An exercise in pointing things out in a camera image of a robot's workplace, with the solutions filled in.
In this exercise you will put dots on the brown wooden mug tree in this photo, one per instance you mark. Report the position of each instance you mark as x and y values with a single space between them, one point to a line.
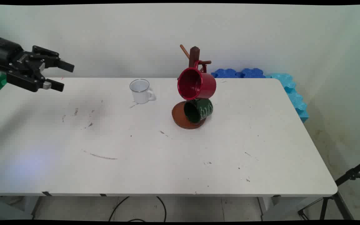
194 53

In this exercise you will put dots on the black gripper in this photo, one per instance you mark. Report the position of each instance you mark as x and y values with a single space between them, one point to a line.
5 54

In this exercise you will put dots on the white table leg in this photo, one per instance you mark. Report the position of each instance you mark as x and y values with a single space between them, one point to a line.
27 206
277 207

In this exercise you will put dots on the red enamel mug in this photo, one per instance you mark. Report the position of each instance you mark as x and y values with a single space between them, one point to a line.
204 86

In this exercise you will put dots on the green enamel mug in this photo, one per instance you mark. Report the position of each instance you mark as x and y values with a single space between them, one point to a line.
203 111

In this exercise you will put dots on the dark blue foam mat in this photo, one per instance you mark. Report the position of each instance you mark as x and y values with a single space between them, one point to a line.
252 73
227 73

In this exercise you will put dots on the white enamel mug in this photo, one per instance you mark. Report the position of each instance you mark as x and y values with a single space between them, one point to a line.
142 96

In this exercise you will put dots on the light blue foam mat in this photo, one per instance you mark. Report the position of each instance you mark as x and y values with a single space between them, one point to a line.
294 93

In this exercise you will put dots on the black camera tripod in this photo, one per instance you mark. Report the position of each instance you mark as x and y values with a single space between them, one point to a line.
348 175

